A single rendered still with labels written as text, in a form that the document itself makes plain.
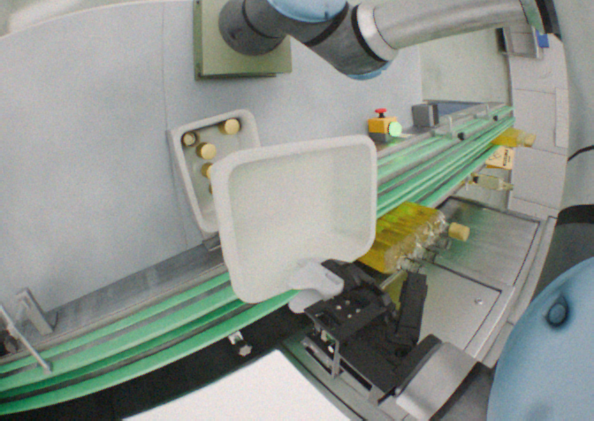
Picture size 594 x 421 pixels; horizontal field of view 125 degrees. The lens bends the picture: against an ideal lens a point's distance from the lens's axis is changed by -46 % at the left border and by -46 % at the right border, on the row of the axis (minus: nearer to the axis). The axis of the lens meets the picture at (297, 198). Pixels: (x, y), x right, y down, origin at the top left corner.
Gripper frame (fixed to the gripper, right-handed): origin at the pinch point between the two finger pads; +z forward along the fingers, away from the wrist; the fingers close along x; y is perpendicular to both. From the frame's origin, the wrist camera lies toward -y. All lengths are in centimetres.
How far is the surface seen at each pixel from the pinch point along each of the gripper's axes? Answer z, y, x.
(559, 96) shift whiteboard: -6, -607, -54
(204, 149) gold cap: 30.6, 2.7, -10.3
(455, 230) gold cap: -4.1, -39.5, 7.8
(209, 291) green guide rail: 17.6, 10.2, 13.0
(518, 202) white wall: 52, -635, 198
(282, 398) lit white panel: -2.8, 7.9, 26.8
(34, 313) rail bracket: 24, 50, 10
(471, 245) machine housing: -3, -63, 23
